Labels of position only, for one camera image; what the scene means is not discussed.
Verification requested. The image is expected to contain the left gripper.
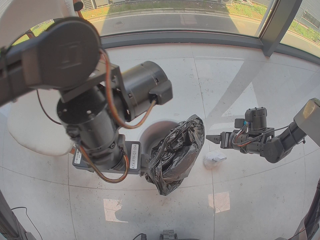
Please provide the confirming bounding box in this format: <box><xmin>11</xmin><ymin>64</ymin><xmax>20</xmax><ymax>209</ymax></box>
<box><xmin>66</xmin><ymin>120</ymin><xmax>151</xmax><ymax>178</ymax></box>

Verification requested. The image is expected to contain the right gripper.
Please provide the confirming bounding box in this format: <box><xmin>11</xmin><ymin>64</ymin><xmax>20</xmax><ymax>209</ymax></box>
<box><xmin>220</xmin><ymin>131</ymin><xmax>248</xmax><ymax>153</ymax></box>

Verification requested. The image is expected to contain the black plastic bag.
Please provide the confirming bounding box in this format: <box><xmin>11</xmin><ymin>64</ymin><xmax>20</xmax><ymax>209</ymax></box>
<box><xmin>144</xmin><ymin>114</ymin><xmax>206</xmax><ymax>197</ymax></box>

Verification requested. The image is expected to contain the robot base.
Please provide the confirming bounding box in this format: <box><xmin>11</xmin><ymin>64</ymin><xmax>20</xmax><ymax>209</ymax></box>
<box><xmin>131</xmin><ymin>229</ymin><xmax>200</xmax><ymax>240</ymax></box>

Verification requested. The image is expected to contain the white trash bin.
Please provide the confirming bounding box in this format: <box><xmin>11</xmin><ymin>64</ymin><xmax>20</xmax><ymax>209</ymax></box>
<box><xmin>138</xmin><ymin>120</ymin><xmax>182</xmax><ymax>165</ymax></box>

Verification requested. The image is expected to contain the crumpled white paper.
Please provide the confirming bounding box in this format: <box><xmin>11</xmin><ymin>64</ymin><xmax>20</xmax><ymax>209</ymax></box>
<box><xmin>203</xmin><ymin>151</ymin><xmax>227</xmax><ymax>170</ymax></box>

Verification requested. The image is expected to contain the white padded wooden chair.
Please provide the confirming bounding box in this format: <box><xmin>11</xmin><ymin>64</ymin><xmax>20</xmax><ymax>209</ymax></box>
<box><xmin>0</xmin><ymin>0</ymin><xmax>86</xmax><ymax>157</ymax></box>

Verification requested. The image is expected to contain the window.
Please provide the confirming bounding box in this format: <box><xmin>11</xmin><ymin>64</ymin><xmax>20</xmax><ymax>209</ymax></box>
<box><xmin>0</xmin><ymin>0</ymin><xmax>320</xmax><ymax>66</ymax></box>

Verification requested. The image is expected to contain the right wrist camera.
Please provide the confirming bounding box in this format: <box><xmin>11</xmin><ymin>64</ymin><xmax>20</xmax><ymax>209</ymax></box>
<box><xmin>234</xmin><ymin>118</ymin><xmax>246</xmax><ymax>134</ymax></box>

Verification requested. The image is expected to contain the black cable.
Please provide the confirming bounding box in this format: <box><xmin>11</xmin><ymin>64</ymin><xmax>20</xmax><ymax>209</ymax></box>
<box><xmin>11</xmin><ymin>206</ymin><xmax>43</xmax><ymax>240</ymax></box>

